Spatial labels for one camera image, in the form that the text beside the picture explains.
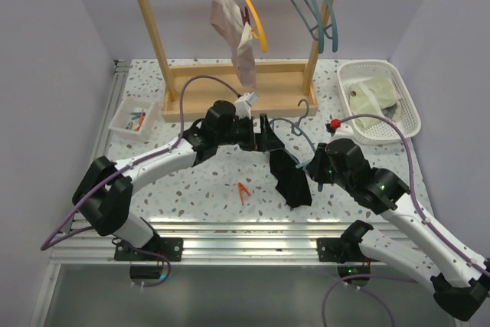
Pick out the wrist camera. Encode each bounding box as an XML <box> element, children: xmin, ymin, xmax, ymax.
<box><xmin>325</xmin><ymin>119</ymin><xmax>354</xmax><ymax>142</ymax></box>
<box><xmin>234</xmin><ymin>92</ymin><xmax>259</xmax><ymax>118</ymax></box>

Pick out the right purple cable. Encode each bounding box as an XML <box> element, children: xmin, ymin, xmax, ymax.
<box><xmin>340</xmin><ymin>113</ymin><xmax>490</xmax><ymax>270</ymax></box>

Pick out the white plastic basket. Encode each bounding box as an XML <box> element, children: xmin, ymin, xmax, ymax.
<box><xmin>337</xmin><ymin>59</ymin><xmax>421</xmax><ymax>145</ymax></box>

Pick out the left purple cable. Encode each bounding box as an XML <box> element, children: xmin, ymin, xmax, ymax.
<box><xmin>41</xmin><ymin>75</ymin><xmax>246</xmax><ymax>251</ymax></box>

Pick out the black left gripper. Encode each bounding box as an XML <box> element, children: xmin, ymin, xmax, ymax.
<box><xmin>216</xmin><ymin>114</ymin><xmax>284</xmax><ymax>153</ymax></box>

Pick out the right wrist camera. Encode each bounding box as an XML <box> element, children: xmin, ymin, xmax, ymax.
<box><xmin>325</xmin><ymin>119</ymin><xmax>354</xmax><ymax>142</ymax></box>

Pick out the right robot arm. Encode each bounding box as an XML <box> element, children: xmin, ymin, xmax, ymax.
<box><xmin>305</xmin><ymin>139</ymin><xmax>489</xmax><ymax>322</ymax></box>

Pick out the pink beige underwear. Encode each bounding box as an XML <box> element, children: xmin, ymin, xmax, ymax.
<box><xmin>210</xmin><ymin>0</ymin><xmax>256</xmax><ymax>88</ymax></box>

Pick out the black underwear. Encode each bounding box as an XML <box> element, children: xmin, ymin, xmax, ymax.
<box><xmin>269</xmin><ymin>149</ymin><xmax>312</xmax><ymax>208</ymax></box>

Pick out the purple clothespin on yellow hanger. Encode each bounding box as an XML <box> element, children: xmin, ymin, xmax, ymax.
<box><xmin>240</xmin><ymin>6</ymin><xmax>250</xmax><ymax>25</ymax></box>

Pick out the wooden clothes rack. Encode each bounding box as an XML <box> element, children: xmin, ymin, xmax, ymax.
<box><xmin>137</xmin><ymin>0</ymin><xmax>320</xmax><ymax>122</ymax></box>

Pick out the small white tray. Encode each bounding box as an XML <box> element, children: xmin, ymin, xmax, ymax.
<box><xmin>109</xmin><ymin>96</ymin><xmax>159</xmax><ymax>142</ymax></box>

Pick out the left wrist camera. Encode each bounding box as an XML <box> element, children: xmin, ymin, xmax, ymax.
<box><xmin>234</xmin><ymin>92</ymin><xmax>259</xmax><ymax>118</ymax></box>

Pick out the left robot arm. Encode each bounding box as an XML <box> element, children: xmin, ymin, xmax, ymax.
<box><xmin>72</xmin><ymin>100</ymin><xmax>284</xmax><ymax>260</ymax></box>

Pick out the orange clothespin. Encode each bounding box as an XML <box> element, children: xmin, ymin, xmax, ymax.
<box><xmin>237</xmin><ymin>182</ymin><xmax>250</xmax><ymax>204</ymax></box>

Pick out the aluminium rail frame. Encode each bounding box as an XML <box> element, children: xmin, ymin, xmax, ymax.
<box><xmin>28</xmin><ymin>60</ymin><xmax>470</xmax><ymax>327</ymax></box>

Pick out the purple cable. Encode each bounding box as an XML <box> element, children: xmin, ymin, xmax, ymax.
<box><xmin>340</xmin><ymin>113</ymin><xmax>490</xmax><ymax>270</ymax></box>
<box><xmin>41</xmin><ymin>75</ymin><xmax>246</xmax><ymax>251</ymax></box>

